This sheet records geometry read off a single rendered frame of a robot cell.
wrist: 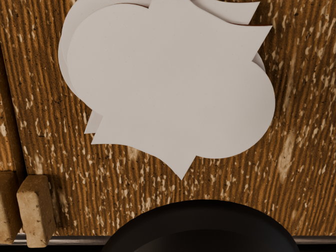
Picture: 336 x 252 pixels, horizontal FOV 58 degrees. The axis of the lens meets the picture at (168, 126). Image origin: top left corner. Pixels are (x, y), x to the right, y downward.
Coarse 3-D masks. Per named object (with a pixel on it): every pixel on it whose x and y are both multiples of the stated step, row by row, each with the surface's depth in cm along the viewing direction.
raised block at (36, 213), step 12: (24, 180) 25; (36, 180) 25; (24, 192) 24; (36, 192) 24; (48, 192) 26; (24, 204) 24; (36, 204) 24; (48, 204) 26; (24, 216) 24; (36, 216) 24; (48, 216) 26; (24, 228) 25; (36, 228) 25; (48, 228) 26; (36, 240) 25; (48, 240) 26
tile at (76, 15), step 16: (80, 0) 18; (96, 0) 18; (112, 0) 18; (128, 0) 18; (144, 0) 18; (192, 0) 18; (208, 0) 18; (80, 16) 18; (224, 16) 18; (240, 16) 18; (64, 32) 18; (64, 48) 19
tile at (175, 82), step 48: (96, 48) 18; (144, 48) 18; (192, 48) 18; (240, 48) 18; (96, 96) 19; (144, 96) 19; (192, 96) 19; (240, 96) 19; (144, 144) 20; (192, 144) 21; (240, 144) 21
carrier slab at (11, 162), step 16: (0, 48) 23; (0, 64) 23; (0, 80) 23; (0, 96) 23; (0, 112) 24; (0, 128) 24; (16, 128) 26; (0, 144) 25; (16, 144) 26; (0, 160) 25; (16, 160) 26; (16, 176) 26
